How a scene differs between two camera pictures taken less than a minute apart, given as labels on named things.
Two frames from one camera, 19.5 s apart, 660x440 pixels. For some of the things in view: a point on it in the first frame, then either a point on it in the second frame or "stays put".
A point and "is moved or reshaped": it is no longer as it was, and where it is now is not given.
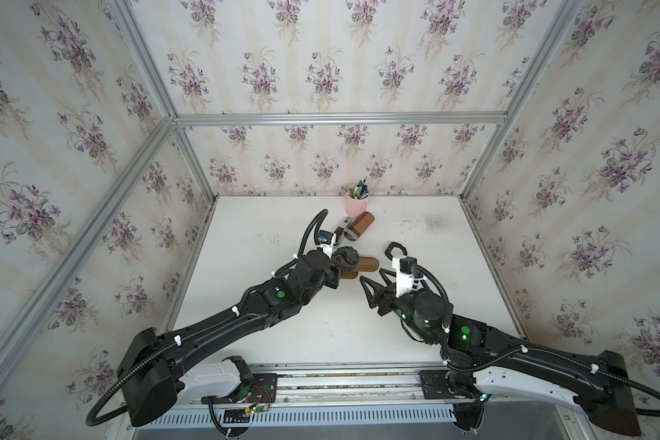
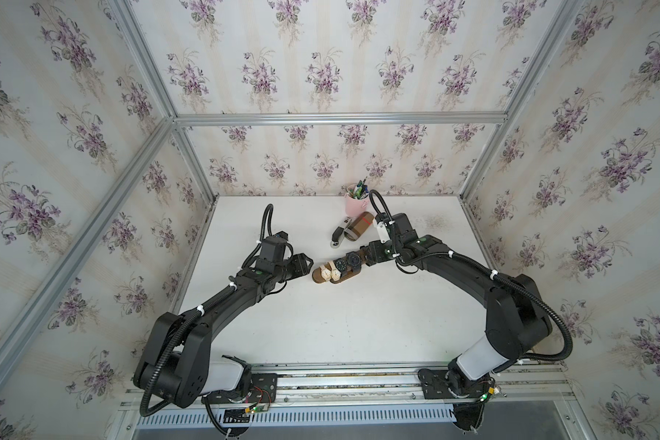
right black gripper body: x=405 y=310 -> x=380 y=251
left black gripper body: x=332 y=276 -> x=295 y=267
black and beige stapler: x=339 y=230 stays put
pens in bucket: x=360 y=191 stays put
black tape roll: x=349 y=255 is moved or reshaped
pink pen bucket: x=354 y=207 stays put
